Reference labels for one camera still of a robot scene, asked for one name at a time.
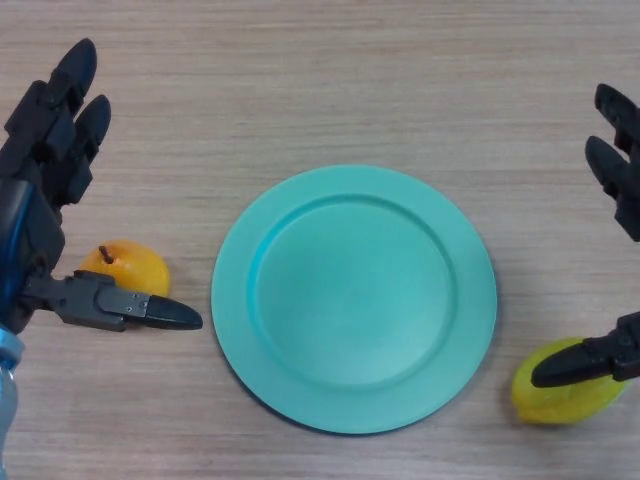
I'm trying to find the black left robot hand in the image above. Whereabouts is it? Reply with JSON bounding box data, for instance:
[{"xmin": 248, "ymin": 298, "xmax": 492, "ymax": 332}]
[{"xmin": 0, "ymin": 37, "xmax": 204, "ymax": 334}]

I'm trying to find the teal round plate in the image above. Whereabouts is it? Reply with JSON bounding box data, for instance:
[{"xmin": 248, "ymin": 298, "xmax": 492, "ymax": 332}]
[{"xmin": 210, "ymin": 164, "xmax": 498, "ymax": 435}]

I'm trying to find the orange pear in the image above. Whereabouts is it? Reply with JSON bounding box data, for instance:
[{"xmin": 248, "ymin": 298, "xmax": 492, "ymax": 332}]
[{"xmin": 79, "ymin": 239, "xmax": 171, "ymax": 297}]

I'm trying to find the yellow starfruit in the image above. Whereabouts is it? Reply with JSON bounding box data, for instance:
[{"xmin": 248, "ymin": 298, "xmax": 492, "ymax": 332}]
[{"xmin": 510, "ymin": 337, "xmax": 629, "ymax": 426}]

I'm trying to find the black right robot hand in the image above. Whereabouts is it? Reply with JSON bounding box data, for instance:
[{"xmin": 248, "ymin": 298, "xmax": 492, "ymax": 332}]
[{"xmin": 530, "ymin": 83, "xmax": 640, "ymax": 389}]

